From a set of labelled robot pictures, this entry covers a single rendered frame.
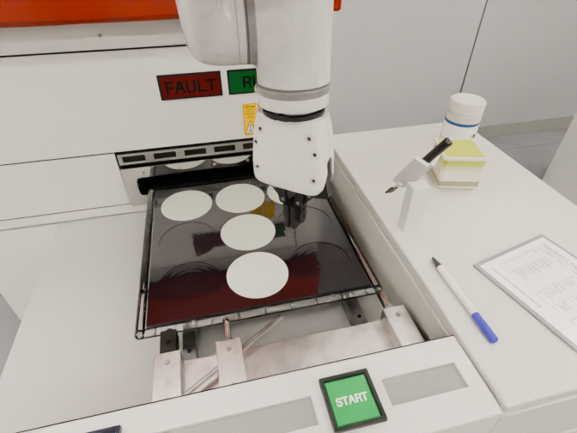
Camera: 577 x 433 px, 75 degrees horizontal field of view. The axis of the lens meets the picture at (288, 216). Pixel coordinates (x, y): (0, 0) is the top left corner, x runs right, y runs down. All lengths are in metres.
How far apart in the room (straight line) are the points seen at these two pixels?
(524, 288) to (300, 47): 0.42
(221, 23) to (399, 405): 0.42
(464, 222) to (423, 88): 2.19
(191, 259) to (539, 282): 0.52
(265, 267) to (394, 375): 0.28
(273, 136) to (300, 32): 0.12
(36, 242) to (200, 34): 0.75
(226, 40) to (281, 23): 0.06
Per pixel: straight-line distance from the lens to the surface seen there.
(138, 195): 0.89
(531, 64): 3.27
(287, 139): 0.46
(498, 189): 0.79
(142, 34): 0.77
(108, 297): 0.77
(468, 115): 0.87
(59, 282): 0.84
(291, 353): 0.56
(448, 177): 0.73
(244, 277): 0.62
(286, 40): 0.41
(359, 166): 0.77
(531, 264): 0.64
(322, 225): 0.71
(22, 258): 1.08
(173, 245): 0.70
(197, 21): 0.38
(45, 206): 0.96
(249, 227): 0.71
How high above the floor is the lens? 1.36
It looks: 39 degrees down
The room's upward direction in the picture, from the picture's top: straight up
